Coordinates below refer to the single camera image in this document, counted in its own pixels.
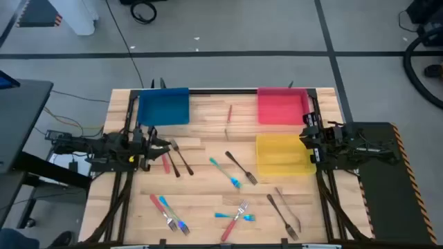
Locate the black hazard-striped platform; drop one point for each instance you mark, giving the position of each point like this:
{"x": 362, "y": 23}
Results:
{"x": 387, "y": 207}
{"x": 38, "y": 14}

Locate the black power brick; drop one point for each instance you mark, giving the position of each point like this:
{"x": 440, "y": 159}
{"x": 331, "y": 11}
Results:
{"x": 52, "y": 135}

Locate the black equipment case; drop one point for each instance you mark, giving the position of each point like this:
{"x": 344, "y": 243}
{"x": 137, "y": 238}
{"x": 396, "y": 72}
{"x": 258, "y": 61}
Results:
{"x": 429, "y": 14}

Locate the person's shoe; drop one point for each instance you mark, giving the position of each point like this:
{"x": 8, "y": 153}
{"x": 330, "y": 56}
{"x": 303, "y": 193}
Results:
{"x": 64, "y": 239}

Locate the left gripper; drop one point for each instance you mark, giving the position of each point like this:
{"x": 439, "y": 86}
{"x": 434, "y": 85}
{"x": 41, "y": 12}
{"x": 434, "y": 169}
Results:
{"x": 147, "y": 164}

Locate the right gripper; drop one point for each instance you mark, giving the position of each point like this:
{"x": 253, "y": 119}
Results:
{"x": 316, "y": 155}

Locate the yellow plastic bin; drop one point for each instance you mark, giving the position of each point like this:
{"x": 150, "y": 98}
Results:
{"x": 280, "y": 155}

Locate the laptop screen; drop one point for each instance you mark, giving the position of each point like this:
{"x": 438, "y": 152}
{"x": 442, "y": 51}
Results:
{"x": 7, "y": 82}

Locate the white paper sheet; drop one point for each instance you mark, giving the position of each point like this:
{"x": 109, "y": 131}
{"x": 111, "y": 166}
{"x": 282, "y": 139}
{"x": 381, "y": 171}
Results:
{"x": 62, "y": 162}

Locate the blue plastic bin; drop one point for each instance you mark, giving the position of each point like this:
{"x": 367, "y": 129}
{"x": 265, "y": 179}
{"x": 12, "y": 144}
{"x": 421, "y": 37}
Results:
{"x": 162, "y": 107}

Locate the black aluminium table frame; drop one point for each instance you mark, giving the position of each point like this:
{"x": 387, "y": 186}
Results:
{"x": 221, "y": 91}

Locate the person's leg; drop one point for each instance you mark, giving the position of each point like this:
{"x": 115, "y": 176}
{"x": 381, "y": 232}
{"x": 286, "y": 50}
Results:
{"x": 17, "y": 240}

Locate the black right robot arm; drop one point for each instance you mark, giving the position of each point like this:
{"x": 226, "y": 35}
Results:
{"x": 346, "y": 145}

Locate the white pillar base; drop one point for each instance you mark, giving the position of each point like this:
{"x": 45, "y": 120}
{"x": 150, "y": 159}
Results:
{"x": 76, "y": 17}

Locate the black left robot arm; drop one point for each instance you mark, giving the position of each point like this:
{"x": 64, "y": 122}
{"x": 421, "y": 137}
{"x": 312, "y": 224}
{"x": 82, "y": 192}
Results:
{"x": 104, "y": 148}

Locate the black and orange item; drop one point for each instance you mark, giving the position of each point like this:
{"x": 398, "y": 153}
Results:
{"x": 432, "y": 71}

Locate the red plastic bin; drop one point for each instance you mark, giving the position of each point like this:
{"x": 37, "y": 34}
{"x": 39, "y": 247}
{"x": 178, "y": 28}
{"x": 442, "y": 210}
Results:
{"x": 280, "y": 107}

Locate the black desk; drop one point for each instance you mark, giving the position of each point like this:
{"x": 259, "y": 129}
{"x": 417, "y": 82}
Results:
{"x": 20, "y": 121}

